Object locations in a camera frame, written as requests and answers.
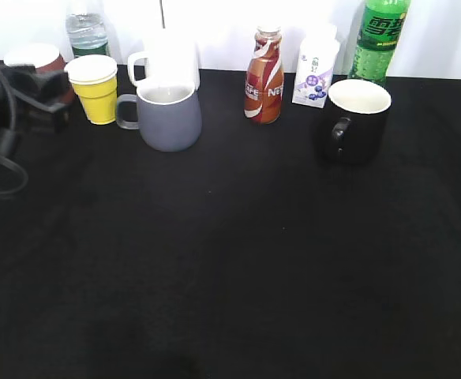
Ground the black table mat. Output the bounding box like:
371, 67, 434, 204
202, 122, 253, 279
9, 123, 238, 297
0, 70, 461, 378

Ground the white ceramic mug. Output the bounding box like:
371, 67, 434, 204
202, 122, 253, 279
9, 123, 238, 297
127, 28, 201, 90

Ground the Nescafe coffee bottle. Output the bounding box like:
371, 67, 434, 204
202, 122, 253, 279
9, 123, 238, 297
244, 24, 284, 124

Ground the grey ceramic mug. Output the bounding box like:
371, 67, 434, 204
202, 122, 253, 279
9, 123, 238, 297
115, 77, 202, 152

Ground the white blueberry milk carton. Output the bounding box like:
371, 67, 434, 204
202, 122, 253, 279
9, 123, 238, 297
292, 23, 340, 108

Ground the black ceramic mug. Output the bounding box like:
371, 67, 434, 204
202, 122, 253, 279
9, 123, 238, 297
314, 79, 392, 165

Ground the clear water bottle green label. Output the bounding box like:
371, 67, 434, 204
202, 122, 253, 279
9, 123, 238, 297
66, 0, 110, 58

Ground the green Sprite bottle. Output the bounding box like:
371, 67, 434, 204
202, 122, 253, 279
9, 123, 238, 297
348, 0, 410, 86

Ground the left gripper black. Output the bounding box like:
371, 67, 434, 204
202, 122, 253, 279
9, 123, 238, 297
0, 64, 71, 144

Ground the yellow paper cup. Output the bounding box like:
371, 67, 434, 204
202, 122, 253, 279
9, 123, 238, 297
64, 54, 118, 125

